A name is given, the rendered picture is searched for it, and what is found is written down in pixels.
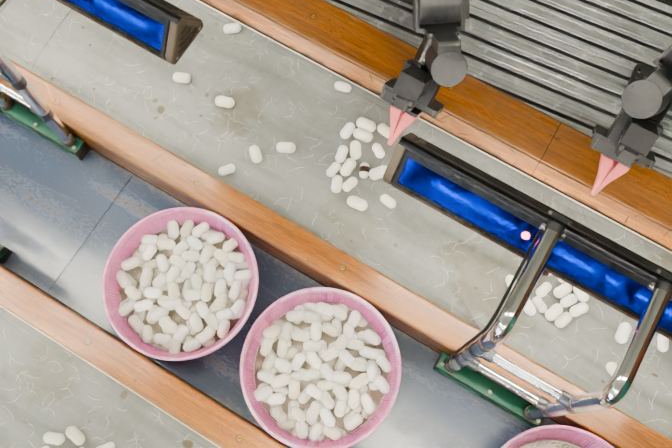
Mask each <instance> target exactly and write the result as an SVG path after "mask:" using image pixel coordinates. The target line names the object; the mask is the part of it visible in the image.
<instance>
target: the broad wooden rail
mask: <svg viewBox="0 0 672 448"><path fill-rule="evenodd" d="M199 1H201V2H203V3H205V4H207V5H208V6H210V7H212V8H214V9H216V10H218V11H220V12H222V13H224V14H225V15H227V16H229V17H231V18H233V19H235V20H237V21H239V22H240V23H242V24H244V25H246V26H248V27H250V28H252V29H254V30H255V31H257V32H259V33H261V34H263V35H265V36H267V37H269V38H271V39H272V40H274V41H276V42H278V43H280V44H282V45H284V46H286V47H287V48H289V49H291V50H293V51H295V52H297V53H299V54H301V55H303V56H304V57H306V58H308V59H310V60H312V61H314V62H316V63H318V64H319V65H321V66H323V67H325V68H327V69H329V70H331V71H333V72H334V73H336V74H338V75H340V76H342V77H344V78H346V79H348V80H350V81H351V82H353V83H355V84H357V85H359V86H361V87H363V88H365V89H366V90H368V91H370V92H372V93H374V94H376V95H378V96H380V95H381V93H382V91H381V89H382V87H383V85H384V83H385V82H387V81H389V80H391V79H392V78H395V79H398V77H399V75H400V73H401V71H402V69H403V67H404V65H405V63H406V61H408V60H410V59H412V60H413V59H414V57H415V55H416V53H417V51H418V49H419V48H417V47H415V46H413V45H411V44H409V43H407V42H405V41H403V40H401V39H399V38H397V37H395V36H393V35H391V34H390V33H388V32H386V31H383V30H381V29H379V28H377V27H376V26H374V25H372V24H370V23H368V22H366V21H364V20H362V19H360V18H358V17H356V16H355V15H353V14H351V13H349V12H347V11H345V10H343V9H341V8H339V7H337V6H335V5H333V4H331V3H329V2H327V1H325V0H199ZM435 100H437V101H439V102H440V103H442V104H444V108H443V110H442V111H441V113H440V114H439V113H438V115H437V117H436V118H435V119H434V118H431V117H430V116H428V115H426V114H425V113H423V114H422V115H421V116H419V118H421V119H423V120H425V121H427V122H429V123H430V124H432V125H434V126H436V127H438V128H440V129H442V130H444V131H445V132H447V133H449V134H451V135H453V136H455V137H457V138H459V139H460V140H462V141H464V142H466V143H468V144H470V145H472V146H474V147H476V148H477V149H479V150H481V151H483V152H485V153H487V154H489V155H491V156H492V157H494V158H496V159H498V160H500V161H502V162H504V163H506V164H507V165H509V166H511V167H513V168H515V169H517V170H519V171H521V172H523V173H524V174H526V175H528V176H530V177H532V178H534V179H536V180H538V181H539V182H541V183H543V184H545V185H547V186H549V187H551V188H553V189H555V190H556V191H558V192H560V193H562V194H564V195H566V196H568V197H570V198H571V199H573V200H575V201H577V202H579V203H581V204H583V205H585V206H586V207H588V208H590V209H592V210H594V211H596V212H598V213H600V214H602V215H603V216H605V217H607V218H609V219H611V220H613V221H615V222H617V223H618V224H620V225H622V226H624V227H626V228H628V229H630V230H632V231H633V232H635V233H637V234H639V235H641V236H643V237H645V238H647V239H649V240H650V241H652V242H654V243H656V244H658V245H660V246H662V247H664V248H665V249H667V250H669V251H671V252H672V178H670V177H668V176H666V175H664V174H662V173H660V172H658V171H656V170H654V169H652V168H651V169H649V168H648V167H647V166H646V165H645V167H644V168H643V167H641V166H639V165H637V164H632V166H631V168H630V169H629V171H628V172H626V173H625V174H623V175H621V176H620V177H618V178H617V179H615V180H613V181H612V182H610V183H608V184H607V185H606V186H605V187H604V188H603V189H602V190H600V191H599V192H598V193H597V194H596V195H595V196H593V195H591V190H592V187H593V185H594V182H595V179H596V176H597V173H598V168H599V162H600V156H601V153H600V152H598V151H596V150H594V149H592V148H591V147H590V146H589V145H590V143H591V141H592V137H590V136H588V135H586V134H584V133H582V132H580V131H578V130H576V129H574V128H572V127H570V126H569V125H567V124H565V123H563V122H561V121H559V120H557V119H555V118H553V117H551V116H549V115H547V114H545V113H543V112H541V111H539V110H537V109H535V108H534V107H532V106H530V105H528V104H526V103H524V102H522V101H520V100H518V99H516V98H514V97H512V96H510V95H508V94H506V93H504V92H502V91H500V90H498V89H497V88H495V87H493V86H491V85H489V84H487V83H485V82H483V81H481V80H479V79H477V78H475V77H473V76H471V75H469V74H466V76H465V78H464V79H463V80H462V81H461V82H460V83H459V84H457V85H455V86H451V87H444V86H441V87H440V89H439V91H438V93H437V95H436V97H435Z"/></svg>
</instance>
